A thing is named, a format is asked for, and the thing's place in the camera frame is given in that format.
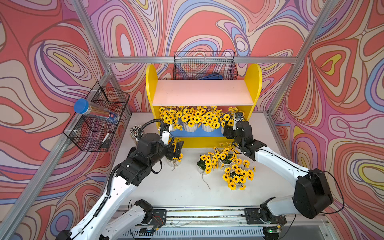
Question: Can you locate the sunflower pot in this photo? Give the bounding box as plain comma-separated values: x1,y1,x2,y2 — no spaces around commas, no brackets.
197,106,223,133
197,153,220,175
159,106,183,132
220,107,245,134
223,159,255,191
180,107,202,133
213,142,237,170
166,138,184,169

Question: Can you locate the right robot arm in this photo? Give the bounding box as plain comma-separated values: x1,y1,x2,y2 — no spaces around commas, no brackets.
224,121,334,223

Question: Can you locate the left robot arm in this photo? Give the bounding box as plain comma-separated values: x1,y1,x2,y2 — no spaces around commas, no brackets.
56,119,184,240

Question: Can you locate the clear jar of pencils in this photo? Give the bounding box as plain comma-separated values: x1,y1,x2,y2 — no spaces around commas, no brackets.
130,125,142,141

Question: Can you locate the yellow shelf unit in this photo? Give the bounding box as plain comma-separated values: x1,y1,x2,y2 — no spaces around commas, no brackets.
145,63,263,149

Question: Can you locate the black marker in basket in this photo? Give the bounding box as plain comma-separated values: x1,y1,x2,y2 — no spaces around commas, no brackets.
99,133,111,150

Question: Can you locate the blue item in rear basket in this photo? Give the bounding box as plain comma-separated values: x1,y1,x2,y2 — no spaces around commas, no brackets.
199,73,224,80

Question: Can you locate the blue capped pencil tube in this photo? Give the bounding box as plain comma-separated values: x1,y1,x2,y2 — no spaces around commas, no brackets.
74,99,119,125

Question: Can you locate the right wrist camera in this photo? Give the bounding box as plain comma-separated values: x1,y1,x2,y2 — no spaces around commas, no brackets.
231,112,244,131

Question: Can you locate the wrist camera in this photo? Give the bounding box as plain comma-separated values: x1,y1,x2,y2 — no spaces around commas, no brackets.
160,123,173,146
231,112,244,131

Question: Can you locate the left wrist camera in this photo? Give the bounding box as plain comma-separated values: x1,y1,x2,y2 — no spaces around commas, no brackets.
160,123,173,146

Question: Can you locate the black wire basket left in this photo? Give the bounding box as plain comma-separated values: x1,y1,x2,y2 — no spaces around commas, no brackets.
63,83,130,152

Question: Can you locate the black wire basket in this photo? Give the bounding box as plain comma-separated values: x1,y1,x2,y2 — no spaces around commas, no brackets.
173,50,238,80
63,83,130,152

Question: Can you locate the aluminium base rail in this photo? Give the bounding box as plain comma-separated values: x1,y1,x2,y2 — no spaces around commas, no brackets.
83,204,331,239

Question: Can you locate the black wire basket rear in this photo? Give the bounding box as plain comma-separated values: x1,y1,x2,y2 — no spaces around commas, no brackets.
173,50,238,80

